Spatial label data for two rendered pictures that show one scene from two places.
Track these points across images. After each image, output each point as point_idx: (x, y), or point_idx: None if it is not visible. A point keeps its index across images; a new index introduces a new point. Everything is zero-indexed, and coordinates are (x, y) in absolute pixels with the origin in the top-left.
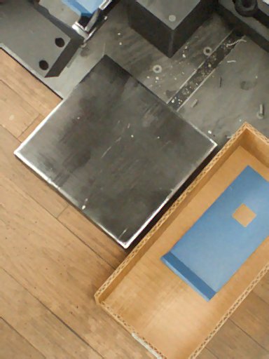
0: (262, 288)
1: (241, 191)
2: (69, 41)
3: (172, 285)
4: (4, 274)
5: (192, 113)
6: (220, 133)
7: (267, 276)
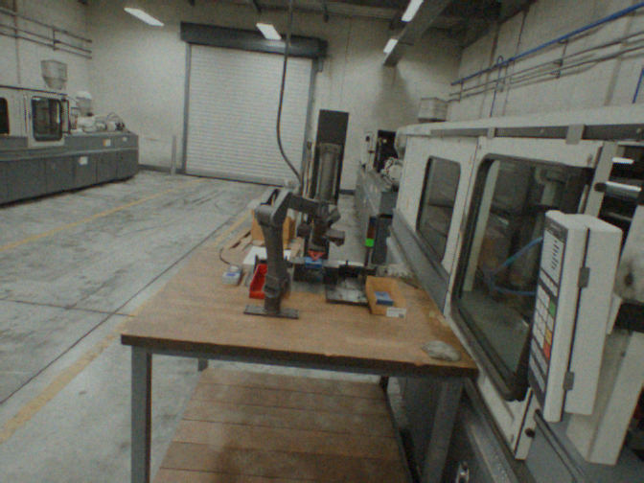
0: None
1: (376, 293)
2: (345, 231)
3: (382, 307)
4: (348, 316)
5: None
6: None
7: None
